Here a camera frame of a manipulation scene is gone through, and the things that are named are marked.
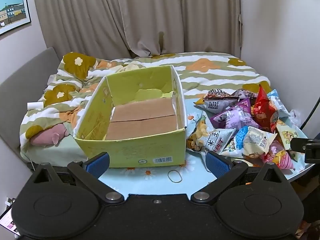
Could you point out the purple snack packet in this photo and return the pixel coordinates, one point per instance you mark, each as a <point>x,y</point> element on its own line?
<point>232,120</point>

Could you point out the white and brown snack packet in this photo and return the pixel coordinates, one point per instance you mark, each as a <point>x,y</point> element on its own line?
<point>216,105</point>

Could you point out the green cardboard box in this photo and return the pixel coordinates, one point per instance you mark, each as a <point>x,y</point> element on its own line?
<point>140,150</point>

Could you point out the pink plush toy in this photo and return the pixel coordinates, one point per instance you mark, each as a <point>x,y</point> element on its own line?
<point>47,136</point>

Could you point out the pale green bed sheet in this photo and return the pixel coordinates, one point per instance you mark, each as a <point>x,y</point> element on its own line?
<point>62,153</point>

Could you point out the framed wall picture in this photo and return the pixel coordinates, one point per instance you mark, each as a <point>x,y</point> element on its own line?
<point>13,7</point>

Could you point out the daisy print tablecloth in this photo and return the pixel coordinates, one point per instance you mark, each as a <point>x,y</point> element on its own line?
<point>155,185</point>

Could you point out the rubber band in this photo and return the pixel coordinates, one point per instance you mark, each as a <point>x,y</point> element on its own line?
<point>169,176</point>

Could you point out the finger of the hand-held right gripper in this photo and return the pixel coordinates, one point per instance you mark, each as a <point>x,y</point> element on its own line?
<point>298,144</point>
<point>312,155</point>

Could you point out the beige curtain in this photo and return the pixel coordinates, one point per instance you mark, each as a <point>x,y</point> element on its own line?
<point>137,12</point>

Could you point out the brown yellow-cornered snack packet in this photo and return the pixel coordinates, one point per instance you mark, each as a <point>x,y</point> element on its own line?
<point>217,92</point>

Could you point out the pale floral snack packet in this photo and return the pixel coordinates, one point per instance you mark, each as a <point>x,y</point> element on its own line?
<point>243,93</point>

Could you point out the light blue snack packet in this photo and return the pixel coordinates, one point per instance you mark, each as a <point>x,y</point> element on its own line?
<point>278,103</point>

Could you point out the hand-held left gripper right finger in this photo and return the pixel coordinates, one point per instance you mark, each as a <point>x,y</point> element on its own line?
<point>217,163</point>

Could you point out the grey upholstered headboard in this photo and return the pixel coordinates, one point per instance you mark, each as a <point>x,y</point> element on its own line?
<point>20,85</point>

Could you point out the floral striped duvet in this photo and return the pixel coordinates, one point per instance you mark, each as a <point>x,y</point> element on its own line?
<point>205,72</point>

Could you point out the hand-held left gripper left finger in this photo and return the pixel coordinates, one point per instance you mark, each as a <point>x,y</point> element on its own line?
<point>100,161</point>

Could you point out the white printed paper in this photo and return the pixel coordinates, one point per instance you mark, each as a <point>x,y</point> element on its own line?
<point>6,220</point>

